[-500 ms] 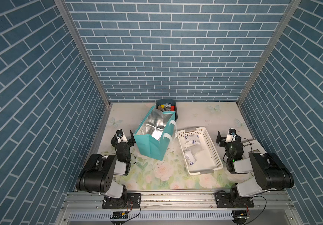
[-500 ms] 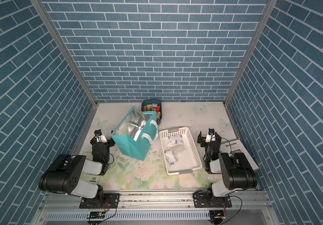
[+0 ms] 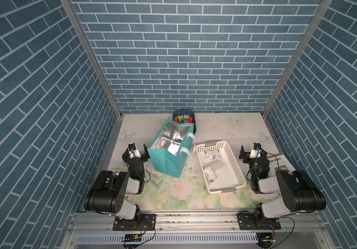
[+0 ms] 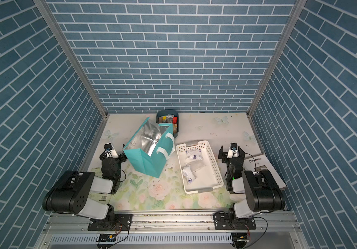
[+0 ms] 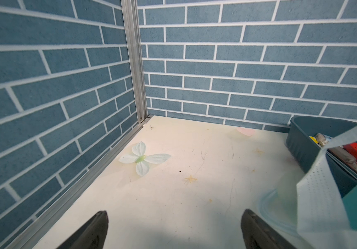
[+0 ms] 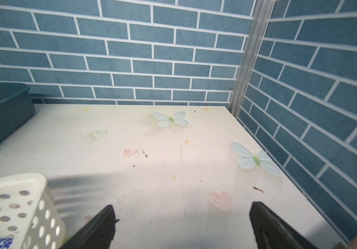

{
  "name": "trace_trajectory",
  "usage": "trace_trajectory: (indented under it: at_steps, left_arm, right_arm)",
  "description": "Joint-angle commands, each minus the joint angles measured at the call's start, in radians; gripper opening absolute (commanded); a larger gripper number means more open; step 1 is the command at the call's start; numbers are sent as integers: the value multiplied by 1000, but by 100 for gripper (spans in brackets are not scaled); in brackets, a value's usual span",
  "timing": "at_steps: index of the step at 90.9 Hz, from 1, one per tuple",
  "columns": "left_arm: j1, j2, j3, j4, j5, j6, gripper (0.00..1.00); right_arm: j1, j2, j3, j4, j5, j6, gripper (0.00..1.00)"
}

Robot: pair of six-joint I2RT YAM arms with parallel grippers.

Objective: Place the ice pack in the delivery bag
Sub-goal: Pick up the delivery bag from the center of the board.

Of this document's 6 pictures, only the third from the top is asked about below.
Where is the white ice pack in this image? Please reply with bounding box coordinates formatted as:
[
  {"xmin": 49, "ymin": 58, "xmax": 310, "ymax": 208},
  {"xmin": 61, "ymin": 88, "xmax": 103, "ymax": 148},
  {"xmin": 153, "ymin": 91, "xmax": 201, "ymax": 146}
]
[
  {"xmin": 210, "ymin": 160, "xmax": 225, "ymax": 172},
  {"xmin": 204, "ymin": 166, "xmax": 217, "ymax": 184},
  {"xmin": 204, "ymin": 149, "xmax": 222, "ymax": 162}
]

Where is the teal insulated delivery bag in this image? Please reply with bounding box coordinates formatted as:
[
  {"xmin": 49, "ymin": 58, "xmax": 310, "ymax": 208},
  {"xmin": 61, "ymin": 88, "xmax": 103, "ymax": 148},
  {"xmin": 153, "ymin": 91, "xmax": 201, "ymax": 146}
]
[{"xmin": 148, "ymin": 117, "xmax": 195, "ymax": 178}]

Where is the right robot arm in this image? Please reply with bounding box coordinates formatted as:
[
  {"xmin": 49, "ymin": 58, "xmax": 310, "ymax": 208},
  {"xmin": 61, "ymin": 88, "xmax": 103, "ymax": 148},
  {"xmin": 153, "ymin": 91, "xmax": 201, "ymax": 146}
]
[{"xmin": 239, "ymin": 143, "xmax": 327, "ymax": 221}]

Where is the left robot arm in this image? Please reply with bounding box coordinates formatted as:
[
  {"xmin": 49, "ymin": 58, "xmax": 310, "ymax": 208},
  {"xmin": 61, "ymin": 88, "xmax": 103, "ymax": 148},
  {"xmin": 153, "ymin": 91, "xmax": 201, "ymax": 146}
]
[{"xmin": 84, "ymin": 143, "xmax": 150, "ymax": 226}]

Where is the white furniture book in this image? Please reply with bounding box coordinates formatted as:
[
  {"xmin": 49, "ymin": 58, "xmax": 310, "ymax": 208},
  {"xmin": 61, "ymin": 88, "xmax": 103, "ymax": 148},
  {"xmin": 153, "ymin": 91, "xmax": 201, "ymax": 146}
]
[{"xmin": 267, "ymin": 154, "xmax": 296, "ymax": 176}]

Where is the white perforated plastic basket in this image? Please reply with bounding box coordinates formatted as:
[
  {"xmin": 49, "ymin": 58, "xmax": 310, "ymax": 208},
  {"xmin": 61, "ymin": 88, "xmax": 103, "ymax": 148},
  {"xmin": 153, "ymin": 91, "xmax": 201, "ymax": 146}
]
[{"xmin": 196, "ymin": 141, "xmax": 247, "ymax": 195}]

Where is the dark teal storage bin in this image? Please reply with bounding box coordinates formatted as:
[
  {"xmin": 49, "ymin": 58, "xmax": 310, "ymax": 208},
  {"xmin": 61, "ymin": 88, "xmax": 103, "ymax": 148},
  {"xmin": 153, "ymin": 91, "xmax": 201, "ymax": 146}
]
[{"xmin": 172, "ymin": 110, "xmax": 197, "ymax": 133}]

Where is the floral table mat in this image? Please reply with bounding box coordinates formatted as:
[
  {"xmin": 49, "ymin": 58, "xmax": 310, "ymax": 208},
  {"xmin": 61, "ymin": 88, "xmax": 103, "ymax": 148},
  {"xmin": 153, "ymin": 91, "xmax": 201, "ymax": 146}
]
[{"xmin": 125, "ymin": 161, "xmax": 279, "ymax": 211}]

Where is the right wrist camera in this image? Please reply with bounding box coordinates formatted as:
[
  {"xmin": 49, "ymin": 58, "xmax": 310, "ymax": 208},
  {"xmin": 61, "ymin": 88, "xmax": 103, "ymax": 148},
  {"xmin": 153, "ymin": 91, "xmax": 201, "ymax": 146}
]
[{"xmin": 250, "ymin": 143, "xmax": 261, "ymax": 159}]

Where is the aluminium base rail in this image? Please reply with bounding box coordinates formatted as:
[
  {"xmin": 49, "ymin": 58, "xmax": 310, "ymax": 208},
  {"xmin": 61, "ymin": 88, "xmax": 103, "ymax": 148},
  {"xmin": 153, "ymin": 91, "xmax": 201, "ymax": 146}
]
[{"xmin": 67, "ymin": 209, "xmax": 326, "ymax": 234}]

